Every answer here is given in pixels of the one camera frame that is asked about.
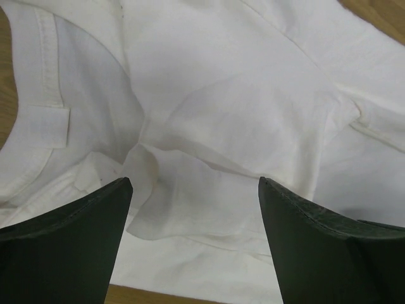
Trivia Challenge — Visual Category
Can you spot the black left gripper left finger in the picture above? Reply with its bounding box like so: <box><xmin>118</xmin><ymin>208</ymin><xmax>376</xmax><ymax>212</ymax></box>
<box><xmin>1</xmin><ymin>178</ymin><xmax>133</xmax><ymax>303</ymax></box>

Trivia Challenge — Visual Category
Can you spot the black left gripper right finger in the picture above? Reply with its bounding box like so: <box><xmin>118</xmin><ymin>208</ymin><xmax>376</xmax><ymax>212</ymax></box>
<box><xmin>258</xmin><ymin>177</ymin><xmax>404</xmax><ymax>303</ymax></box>

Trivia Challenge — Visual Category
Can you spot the white t shirt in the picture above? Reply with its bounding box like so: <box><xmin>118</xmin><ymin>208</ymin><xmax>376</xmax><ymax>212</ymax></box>
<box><xmin>1</xmin><ymin>1</ymin><xmax>404</xmax><ymax>303</ymax></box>

